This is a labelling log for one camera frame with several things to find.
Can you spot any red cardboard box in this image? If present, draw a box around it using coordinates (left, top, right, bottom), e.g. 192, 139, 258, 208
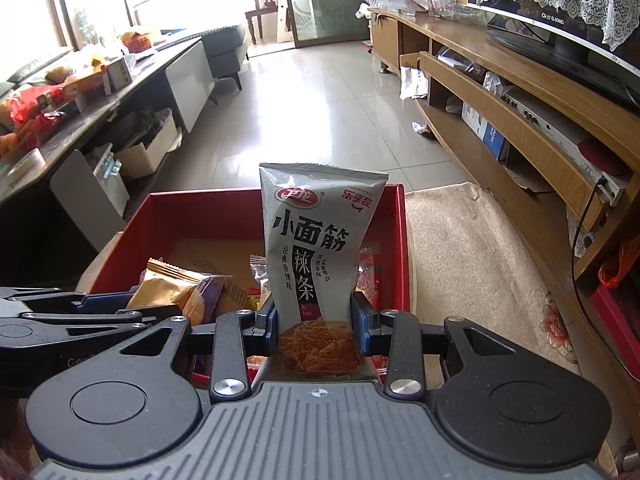
89, 183, 418, 386

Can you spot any dark coffee table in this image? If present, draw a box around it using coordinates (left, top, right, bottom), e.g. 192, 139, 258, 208
0, 37, 218, 281

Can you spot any grey white snack packet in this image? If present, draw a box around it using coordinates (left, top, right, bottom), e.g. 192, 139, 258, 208
258, 162, 390, 383

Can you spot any orange carton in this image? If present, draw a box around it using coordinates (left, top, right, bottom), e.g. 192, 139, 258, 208
62, 67, 108, 101

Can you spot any glass sliding door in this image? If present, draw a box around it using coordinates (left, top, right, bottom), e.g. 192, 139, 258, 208
280, 0, 373, 43

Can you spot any blue white packet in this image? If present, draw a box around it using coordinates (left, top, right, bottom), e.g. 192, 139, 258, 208
97, 152, 123, 178

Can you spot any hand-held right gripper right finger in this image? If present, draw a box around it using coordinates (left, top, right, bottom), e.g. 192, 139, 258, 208
350, 291, 531, 403

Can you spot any black cable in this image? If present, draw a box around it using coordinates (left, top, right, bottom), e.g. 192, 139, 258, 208
570, 185, 601, 256

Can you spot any orange plastic bag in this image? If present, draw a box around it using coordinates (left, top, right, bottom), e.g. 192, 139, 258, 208
597, 235, 640, 288

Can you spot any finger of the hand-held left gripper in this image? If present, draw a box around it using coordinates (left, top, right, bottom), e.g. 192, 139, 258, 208
0, 310, 157, 341
0, 286, 148, 313

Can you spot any tan snack packet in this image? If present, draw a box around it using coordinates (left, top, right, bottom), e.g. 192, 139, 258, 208
125, 257, 232, 326

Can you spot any clear red-print snack packet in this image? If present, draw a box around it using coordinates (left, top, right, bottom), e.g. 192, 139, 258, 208
249, 245, 383, 313

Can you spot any red gift box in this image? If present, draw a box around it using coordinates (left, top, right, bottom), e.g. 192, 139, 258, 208
590, 285, 640, 356

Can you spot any purple wafer packet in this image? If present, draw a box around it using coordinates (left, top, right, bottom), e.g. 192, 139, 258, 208
192, 275, 227, 328

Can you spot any open cardboard box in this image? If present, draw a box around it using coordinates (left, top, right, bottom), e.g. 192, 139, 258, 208
116, 110, 182, 178

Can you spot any beige floral tablecloth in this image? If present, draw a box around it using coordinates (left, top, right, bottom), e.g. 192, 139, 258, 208
405, 182, 621, 480

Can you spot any white plastic bag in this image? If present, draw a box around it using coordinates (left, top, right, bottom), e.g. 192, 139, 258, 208
399, 66, 430, 101

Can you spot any grey sofa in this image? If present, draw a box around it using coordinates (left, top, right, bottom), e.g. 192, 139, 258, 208
202, 22, 251, 92

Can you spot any red plastic bag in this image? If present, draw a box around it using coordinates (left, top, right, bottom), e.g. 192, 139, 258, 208
7, 85, 68, 126

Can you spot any wooden television cabinet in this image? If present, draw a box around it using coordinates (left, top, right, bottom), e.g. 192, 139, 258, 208
367, 5, 640, 281

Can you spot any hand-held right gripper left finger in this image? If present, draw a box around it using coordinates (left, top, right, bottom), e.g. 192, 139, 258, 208
117, 305, 279, 403

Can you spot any blue white box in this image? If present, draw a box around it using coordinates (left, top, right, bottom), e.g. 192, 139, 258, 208
461, 101, 508, 161

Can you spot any black curved television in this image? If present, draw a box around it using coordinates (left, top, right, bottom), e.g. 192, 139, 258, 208
467, 0, 640, 106

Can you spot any silver audio device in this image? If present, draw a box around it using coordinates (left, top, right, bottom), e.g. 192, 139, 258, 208
500, 85, 628, 206

